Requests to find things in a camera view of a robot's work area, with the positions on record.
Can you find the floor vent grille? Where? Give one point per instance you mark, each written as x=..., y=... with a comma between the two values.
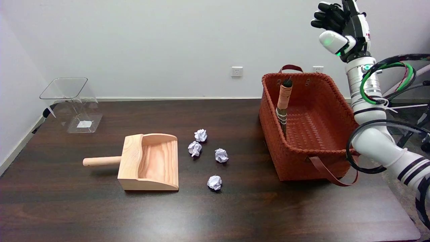
x=398, y=131

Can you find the office chair base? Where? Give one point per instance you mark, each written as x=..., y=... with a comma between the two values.
x=411, y=134

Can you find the white zip tie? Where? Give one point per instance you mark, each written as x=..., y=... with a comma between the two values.
x=403, y=107

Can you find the woven reddish-brown basket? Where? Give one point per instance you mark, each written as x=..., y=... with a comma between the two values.
x=302, y=164

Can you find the black caster wheel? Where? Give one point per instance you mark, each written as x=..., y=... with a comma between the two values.
x=49, y=112

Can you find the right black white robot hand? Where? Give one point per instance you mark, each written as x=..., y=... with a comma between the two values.
x=356, y=28

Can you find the white wall socket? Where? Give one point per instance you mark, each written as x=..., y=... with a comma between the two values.
x=237, y=71
x=318, y=69

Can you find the crumpled white paper ball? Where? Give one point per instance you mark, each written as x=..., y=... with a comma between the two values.
x=221, y=155
x=214, y=182
x=195, y=148
x=201, y=135

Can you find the clear plastic bin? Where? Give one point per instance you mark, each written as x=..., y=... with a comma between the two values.
x=79, y=111

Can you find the wooden dustpan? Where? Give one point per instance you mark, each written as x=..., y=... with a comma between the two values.
x=153, y=161

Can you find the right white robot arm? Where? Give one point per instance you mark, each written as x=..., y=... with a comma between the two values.
x=373, y=141

